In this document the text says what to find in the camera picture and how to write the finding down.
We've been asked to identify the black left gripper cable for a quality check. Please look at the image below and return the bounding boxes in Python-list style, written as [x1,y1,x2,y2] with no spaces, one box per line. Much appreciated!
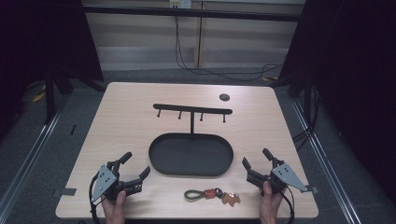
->
[88,174,108,224]

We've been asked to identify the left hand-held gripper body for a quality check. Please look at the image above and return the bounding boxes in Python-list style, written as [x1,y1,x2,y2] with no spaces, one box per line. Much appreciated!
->
[89,160,145,203]

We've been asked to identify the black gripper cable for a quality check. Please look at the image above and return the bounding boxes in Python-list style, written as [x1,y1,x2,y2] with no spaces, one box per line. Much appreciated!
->
[88,174,108,224]
[279,186,296,224]

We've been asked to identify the black key rack with tray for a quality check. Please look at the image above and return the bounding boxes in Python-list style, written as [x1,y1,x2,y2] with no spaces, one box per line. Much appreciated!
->
[148,103,234,177]

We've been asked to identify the dark curtain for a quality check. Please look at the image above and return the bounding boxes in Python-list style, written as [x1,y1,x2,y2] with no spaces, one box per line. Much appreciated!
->
[0,0,106,138]
[270,0,396,200]

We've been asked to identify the person's left hand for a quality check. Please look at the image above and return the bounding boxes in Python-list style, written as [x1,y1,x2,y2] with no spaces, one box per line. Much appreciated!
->
[100,189,127,224]

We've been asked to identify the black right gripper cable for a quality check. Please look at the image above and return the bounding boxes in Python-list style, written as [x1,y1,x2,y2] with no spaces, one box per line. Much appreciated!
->
[279,186,296,224]

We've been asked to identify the yellow scrap on floor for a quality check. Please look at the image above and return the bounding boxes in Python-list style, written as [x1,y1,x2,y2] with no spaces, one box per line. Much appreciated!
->
[32,84,47,104]

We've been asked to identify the black horizontal bar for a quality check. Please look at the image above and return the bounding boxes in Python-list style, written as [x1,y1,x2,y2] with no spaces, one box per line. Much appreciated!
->
[82,5,303,22]

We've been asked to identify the person's right hand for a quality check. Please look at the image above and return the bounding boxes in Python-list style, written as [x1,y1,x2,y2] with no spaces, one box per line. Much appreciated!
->
[259,181,287,224]

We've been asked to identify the black floor cable bundle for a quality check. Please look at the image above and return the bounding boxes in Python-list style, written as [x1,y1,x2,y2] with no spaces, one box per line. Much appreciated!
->
[291,85,322,152]

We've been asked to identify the green strap keychain, brown tag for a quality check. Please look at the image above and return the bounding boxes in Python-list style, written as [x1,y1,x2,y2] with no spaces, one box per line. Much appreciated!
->
[183,187,242,206]

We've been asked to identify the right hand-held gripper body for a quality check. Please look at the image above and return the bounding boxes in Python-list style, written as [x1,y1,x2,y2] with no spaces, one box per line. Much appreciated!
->
[246,159,310,198]

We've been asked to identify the metal floor rail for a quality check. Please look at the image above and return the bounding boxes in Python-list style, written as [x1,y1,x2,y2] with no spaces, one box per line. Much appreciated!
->
[0,96,68,216]
[290,99,363,224]

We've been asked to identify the black hanging wall cable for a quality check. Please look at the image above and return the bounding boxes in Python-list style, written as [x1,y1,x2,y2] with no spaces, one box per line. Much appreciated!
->
[174,14,284,82]

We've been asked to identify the white wall socket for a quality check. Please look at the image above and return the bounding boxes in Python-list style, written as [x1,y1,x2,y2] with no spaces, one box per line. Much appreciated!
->
[169,0,192,9]

